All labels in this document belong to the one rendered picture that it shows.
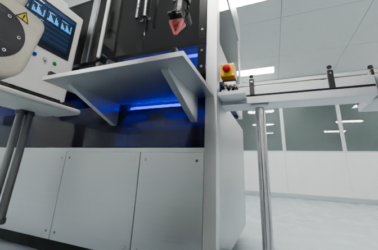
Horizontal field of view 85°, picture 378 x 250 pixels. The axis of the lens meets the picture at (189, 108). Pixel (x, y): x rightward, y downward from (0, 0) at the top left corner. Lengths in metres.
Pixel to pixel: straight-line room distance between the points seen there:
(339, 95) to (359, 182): 4.71
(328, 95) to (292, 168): 4.50
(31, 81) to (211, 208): 1.20
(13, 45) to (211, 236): 0.91
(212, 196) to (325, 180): 4.78
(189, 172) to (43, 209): 0.96
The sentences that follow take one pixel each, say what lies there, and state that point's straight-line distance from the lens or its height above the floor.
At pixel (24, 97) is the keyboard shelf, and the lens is 1.20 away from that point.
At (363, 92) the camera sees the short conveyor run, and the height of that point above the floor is 0.85.
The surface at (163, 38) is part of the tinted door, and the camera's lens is 1.37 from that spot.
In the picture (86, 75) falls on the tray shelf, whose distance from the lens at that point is 0.98.
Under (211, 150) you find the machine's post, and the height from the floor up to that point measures 0.59.
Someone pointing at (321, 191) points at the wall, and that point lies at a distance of 5.64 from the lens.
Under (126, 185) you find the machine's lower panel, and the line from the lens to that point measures 1.19.
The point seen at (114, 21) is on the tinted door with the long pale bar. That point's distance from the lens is 1.74.
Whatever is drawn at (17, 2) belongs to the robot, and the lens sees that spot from 0.58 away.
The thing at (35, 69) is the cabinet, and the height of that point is 1.02.
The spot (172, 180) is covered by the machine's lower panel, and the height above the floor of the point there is 0.45.
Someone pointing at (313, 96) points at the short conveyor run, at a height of 0.85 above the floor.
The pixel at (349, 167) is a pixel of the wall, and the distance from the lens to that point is 5.76.
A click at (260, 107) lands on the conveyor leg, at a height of 0.83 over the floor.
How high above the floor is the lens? 0.49
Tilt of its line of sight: 17 degrees up
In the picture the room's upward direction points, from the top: 3 degrees clockwise
